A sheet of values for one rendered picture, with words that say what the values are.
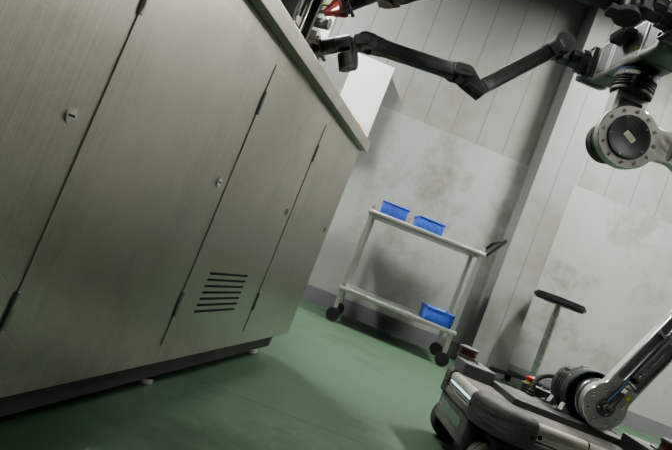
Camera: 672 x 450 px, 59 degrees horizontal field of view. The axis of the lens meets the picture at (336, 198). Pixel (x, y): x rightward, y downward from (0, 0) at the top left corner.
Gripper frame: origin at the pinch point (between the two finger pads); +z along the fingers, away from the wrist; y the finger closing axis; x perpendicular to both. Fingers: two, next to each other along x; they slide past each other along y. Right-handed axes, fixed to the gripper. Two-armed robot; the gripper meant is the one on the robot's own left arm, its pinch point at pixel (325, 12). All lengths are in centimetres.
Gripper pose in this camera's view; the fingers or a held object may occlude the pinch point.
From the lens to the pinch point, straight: 217.7
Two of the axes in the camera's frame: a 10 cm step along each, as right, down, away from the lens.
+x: -2.8, -9.5, 1.6
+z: -9.4, 3.1, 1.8
